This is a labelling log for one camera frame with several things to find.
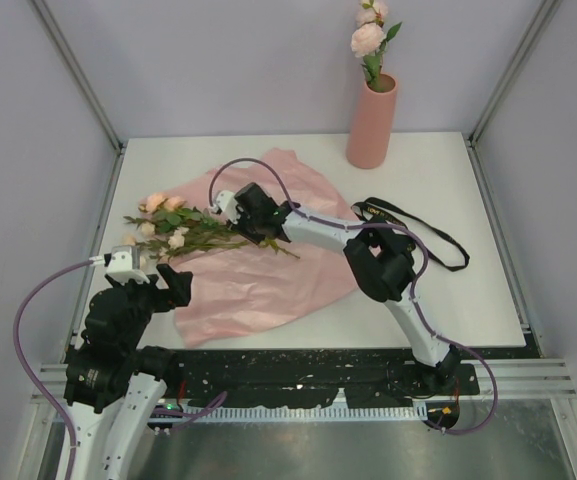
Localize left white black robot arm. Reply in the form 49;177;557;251
57;264;193;479

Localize white slotted cable duct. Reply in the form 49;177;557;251
55;403;428;424

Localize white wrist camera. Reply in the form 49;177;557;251
104;245;149;285
209;190;240;224

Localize aluminium front rail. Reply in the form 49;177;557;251
37;358;577;400

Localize aluminium frame post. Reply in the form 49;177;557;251
28;0;123;154
466;0;562;149

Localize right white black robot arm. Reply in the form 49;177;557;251
213;183;470;394

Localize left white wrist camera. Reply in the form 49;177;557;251
104;245;149;285

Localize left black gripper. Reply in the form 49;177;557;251
107;262;191;351

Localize black ribbon gold lettering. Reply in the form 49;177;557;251
350;197;471;273

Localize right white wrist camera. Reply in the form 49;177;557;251
209;190;240;224

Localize right aluminium frame post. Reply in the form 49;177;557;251
466;0;562;149

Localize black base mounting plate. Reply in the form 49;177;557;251
165;349;480;409

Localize left aluminium frame post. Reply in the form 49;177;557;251
28;0;123;154

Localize pink tapered vase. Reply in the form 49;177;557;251
346;73;398;169

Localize pink tissue paper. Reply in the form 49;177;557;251
162;148;357;347

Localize pink artificial flower bunch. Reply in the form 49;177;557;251
121;192;302;264

